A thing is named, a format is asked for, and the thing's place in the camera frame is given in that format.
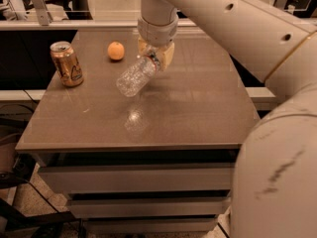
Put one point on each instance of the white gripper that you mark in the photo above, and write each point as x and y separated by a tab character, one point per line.
157	34

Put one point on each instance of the clear plastic water bottle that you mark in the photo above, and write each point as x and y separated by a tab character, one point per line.
138	75

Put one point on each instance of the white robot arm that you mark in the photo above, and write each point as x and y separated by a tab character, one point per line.
274	189

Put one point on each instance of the orange fruit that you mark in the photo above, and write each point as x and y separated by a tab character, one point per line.
116	51

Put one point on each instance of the gold soda can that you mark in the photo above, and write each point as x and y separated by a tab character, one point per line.
66	63

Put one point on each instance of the grey drawer cabinet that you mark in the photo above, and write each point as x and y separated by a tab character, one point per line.
161	161

